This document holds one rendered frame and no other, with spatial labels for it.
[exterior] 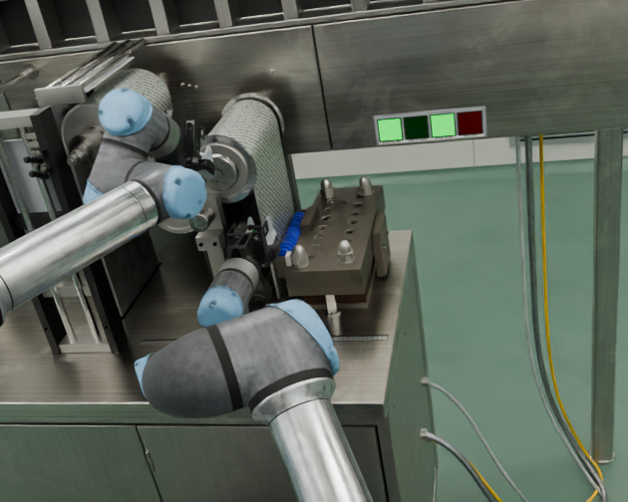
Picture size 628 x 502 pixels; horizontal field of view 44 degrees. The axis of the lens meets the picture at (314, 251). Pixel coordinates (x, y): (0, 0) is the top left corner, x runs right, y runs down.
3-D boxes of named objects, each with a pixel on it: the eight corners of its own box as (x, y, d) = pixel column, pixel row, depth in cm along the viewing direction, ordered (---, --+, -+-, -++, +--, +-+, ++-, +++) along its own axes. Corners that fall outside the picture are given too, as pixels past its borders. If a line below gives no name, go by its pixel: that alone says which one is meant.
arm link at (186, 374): (151, 446, 94) (149, 409, 142) (237, 414, 97) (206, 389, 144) (122, 355, 95) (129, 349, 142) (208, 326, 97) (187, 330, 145)
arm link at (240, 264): (257, 302, 143) (215, 303, 145) (263, 288, 147) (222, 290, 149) (249, 267, 140) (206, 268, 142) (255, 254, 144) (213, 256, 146)
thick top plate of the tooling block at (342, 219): (288, 296, 163) (283, 272, 160) (322, 210, 197) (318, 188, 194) (364, 294, 160) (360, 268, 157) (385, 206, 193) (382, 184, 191)
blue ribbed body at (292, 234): (275, 268, 167) (272, 254, 165) (295, 221, 185) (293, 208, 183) (291, 268, 166) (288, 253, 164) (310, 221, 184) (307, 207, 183)
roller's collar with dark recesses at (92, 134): (74, 166, 155) (64, 136, 152) (87, 154, 161) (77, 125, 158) (103, 163, 154) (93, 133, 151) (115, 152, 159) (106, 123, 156)
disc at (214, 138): (269, 187, 156) (208, 213, 161) (270, 186, 156) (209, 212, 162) (232, 124, 150) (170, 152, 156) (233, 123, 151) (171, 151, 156)
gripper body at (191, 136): (208, 129, 146) (181, 108, 134) (207, 174, 144) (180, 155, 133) (170, 133, 148) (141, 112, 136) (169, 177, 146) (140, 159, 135)
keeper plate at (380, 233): (377, 277, 176) (371, 234, 171) (382, 254, 185) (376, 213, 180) (388, 276, 176) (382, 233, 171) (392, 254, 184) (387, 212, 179)
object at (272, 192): (269, 264, 165) (252, 184, 157) (292, 213, 185) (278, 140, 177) (271, 263, 165) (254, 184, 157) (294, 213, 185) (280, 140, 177)
